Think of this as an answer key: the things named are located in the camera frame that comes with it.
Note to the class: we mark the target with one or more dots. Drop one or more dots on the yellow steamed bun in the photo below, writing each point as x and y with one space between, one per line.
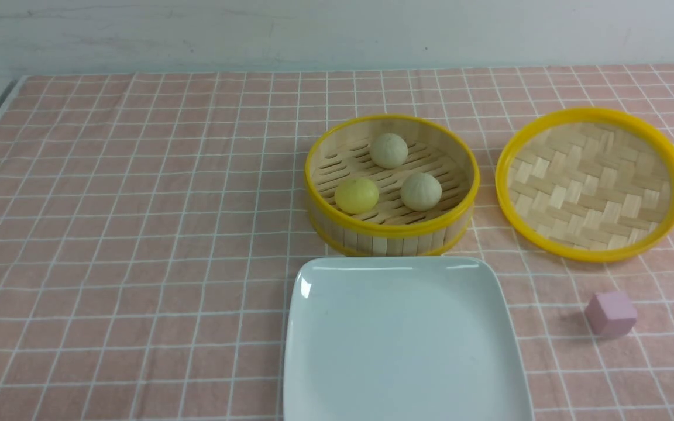
356 195

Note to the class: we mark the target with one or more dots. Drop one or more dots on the pink checkered tablecloth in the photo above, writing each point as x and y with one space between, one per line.
151 226

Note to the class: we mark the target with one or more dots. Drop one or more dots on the yellow-rimmed bamboo steamer basket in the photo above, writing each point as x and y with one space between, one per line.
390 228

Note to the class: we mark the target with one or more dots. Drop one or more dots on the white square plate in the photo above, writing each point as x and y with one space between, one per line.
402 338

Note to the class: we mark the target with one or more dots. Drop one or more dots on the yellow-rimmed woven steamer lid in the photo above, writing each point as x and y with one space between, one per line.
588 184

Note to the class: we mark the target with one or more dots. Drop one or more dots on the pink cube block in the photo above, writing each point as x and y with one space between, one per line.
611 314

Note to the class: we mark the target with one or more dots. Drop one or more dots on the white steamed bun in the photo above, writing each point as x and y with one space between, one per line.
420 192
388 150

